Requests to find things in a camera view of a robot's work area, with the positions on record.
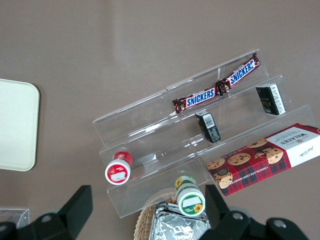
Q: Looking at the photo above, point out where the small black box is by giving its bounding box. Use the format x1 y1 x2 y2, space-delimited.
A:
255 82 287 116
194 110 222 144

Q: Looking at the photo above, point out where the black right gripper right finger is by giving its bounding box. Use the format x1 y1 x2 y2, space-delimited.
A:
199 184 310 240

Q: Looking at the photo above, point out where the Snickers bar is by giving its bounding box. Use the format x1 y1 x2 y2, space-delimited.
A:
215 51 261 95
171 86 219 114

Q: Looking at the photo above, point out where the silver foil packet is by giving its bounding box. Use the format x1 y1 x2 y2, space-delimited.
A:
154 201 212 240

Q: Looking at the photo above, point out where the red lid yogurt cup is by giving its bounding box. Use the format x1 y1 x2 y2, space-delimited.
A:
104 150 134 186

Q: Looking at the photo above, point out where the cream plastic tray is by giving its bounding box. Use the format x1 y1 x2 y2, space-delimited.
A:
0 77 41 173

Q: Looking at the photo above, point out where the clear acrylic step stand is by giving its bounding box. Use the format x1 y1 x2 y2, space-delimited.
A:
92 48 316 220

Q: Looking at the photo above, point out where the red Walkers cookie box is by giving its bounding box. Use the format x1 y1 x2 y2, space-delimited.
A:
206 122 320 197

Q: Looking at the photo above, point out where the clear acrylic bottle rack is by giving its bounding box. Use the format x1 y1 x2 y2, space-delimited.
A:
0 205 31 230

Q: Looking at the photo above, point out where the green lid yogurt cup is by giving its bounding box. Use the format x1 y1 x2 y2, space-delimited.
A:
174 175 207 216

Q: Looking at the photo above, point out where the light wicker basket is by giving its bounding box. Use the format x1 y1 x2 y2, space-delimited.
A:
133 188 214 240

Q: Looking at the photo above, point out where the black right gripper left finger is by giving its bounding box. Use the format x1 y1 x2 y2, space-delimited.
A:
0 184 94 240

